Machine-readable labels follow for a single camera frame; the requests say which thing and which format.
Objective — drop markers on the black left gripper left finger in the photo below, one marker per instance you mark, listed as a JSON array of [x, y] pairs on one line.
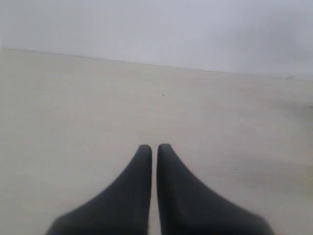
[[121, 209]]

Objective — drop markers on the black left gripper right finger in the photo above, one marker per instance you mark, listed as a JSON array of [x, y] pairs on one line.
[[188, 207]]

